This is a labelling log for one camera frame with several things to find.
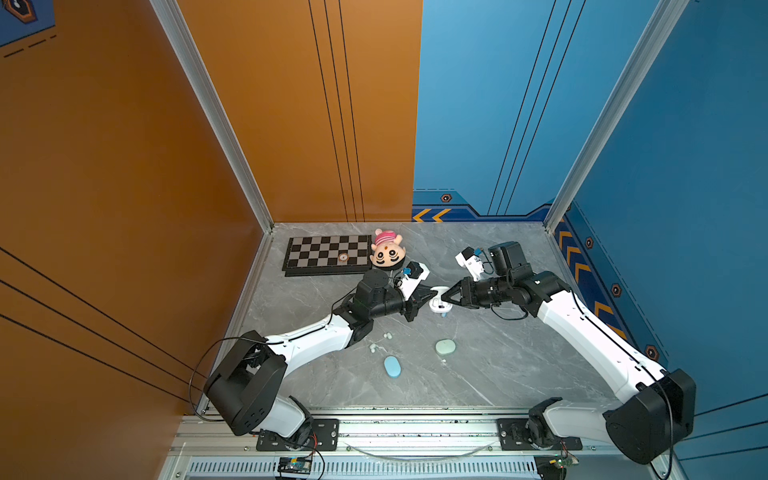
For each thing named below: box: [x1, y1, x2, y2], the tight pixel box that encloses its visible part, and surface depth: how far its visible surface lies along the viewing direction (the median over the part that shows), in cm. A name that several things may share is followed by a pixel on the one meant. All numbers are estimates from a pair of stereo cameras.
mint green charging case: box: [435, 339, 456, 355], surface depth 88 cm
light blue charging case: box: [384, 355, 402, 379], surface depth 84 cm
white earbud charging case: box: [429, 286, 453, 313], surface depth 76 cm
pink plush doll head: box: [369, 228, 407, 269], surface depth 104 cm
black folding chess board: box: [282, 234, 372, 277], surface depth 108 cm
